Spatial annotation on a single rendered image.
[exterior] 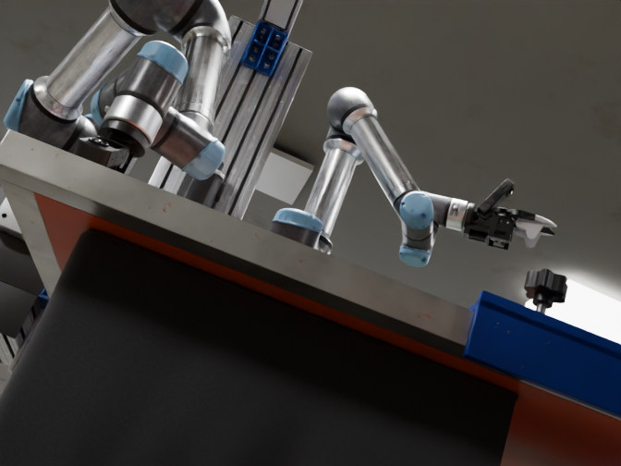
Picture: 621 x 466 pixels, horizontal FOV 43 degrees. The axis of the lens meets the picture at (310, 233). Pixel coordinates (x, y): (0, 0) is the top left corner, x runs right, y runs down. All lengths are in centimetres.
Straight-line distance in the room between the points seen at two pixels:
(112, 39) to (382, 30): 256
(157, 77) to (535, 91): 316
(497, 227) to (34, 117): 109
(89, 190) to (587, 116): 365
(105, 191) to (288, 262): 19
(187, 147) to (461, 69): 296
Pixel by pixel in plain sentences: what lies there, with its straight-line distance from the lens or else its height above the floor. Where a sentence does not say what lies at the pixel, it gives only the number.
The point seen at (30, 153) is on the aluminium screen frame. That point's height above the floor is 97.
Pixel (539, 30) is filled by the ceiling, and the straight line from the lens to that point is 383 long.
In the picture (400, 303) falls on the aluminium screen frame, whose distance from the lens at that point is 76.
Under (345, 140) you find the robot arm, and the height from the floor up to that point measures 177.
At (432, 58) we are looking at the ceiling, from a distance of 412.
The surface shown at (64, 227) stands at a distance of 88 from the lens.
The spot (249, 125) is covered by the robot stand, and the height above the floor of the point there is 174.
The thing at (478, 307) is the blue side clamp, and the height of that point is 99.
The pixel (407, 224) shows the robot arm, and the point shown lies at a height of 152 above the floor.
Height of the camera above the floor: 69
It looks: 24 degrees up
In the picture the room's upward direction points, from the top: 21 degrees clockwise
